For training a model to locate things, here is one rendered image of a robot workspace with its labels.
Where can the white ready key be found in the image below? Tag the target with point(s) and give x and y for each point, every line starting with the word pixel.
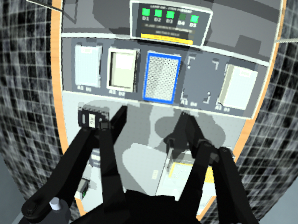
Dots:
pixel 82 188

